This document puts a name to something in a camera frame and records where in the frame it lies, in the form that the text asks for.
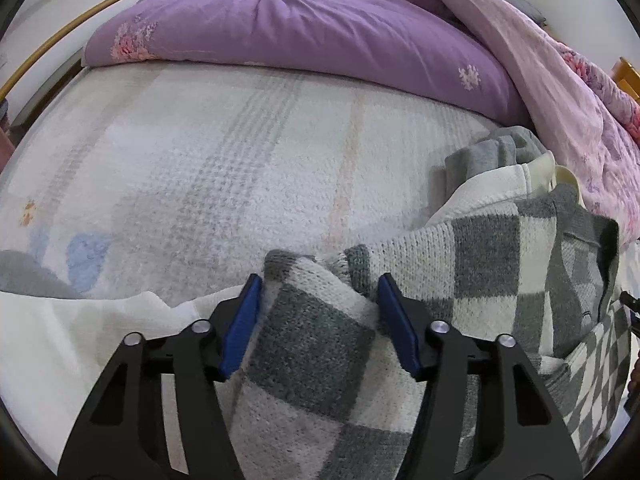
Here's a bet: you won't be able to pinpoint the grey pillow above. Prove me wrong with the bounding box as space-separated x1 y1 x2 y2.
500 0 547 25

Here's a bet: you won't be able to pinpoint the gold metal bed rail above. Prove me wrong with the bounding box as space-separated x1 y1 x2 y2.
0 0 201 103

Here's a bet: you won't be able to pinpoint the cream white garment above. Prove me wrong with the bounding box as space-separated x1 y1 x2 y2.
427 152 586 228

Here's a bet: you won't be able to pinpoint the purple floral duvet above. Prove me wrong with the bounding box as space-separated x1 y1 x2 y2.
81 0 640 246

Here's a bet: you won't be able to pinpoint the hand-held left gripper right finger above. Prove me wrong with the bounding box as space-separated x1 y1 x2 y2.
376 273 585 480

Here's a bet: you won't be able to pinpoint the white plaid bed blanket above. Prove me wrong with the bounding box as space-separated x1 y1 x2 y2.
0 62 521 306

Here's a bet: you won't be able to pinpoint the wooden chair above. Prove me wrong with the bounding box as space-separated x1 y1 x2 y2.
611 56 640 106

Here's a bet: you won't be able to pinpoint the white cloth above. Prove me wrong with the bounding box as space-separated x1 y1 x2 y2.
0 290 251 471

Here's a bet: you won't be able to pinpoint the grey sweatshirt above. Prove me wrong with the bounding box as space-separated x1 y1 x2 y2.
444 126 548 196

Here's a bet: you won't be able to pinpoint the grey white checkered knit sweater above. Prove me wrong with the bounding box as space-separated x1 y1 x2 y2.
227 183 632 480

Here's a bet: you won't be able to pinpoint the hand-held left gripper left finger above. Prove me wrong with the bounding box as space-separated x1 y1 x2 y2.
56 273 264 480

